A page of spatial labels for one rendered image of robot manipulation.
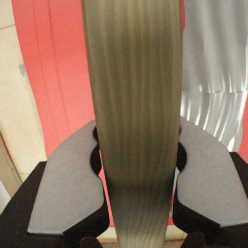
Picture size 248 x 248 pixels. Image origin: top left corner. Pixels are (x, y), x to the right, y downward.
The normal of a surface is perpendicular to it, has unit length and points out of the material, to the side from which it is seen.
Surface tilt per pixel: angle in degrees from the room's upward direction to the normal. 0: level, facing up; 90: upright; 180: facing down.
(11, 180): 90
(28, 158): 0
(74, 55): 0
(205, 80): 32
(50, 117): 0
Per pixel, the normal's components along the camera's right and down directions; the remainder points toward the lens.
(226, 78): -0.54, 0.53
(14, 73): -0.02, 0.48
